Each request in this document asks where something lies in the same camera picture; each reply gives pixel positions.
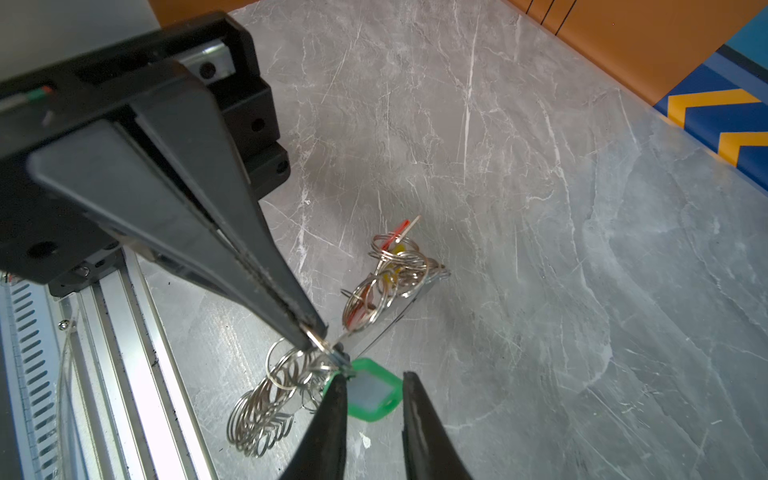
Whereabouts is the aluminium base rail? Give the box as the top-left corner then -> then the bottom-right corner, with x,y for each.
1,249 -> 216,479

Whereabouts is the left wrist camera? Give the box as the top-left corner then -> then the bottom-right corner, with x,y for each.
1,0 -> 160,80

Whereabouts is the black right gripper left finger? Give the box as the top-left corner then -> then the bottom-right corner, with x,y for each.
281,374 -> 348,479

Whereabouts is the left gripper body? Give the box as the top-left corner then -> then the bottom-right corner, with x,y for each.
1,11 -> 290,297

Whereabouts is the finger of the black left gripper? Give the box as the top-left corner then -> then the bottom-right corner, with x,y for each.
133,77 -> 327,339
28,121 -> 310,350

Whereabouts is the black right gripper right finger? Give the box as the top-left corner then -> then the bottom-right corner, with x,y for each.
402,371 -> 471,479

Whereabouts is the green plastic key tag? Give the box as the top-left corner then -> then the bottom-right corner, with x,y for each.
347,358 -> 403,423

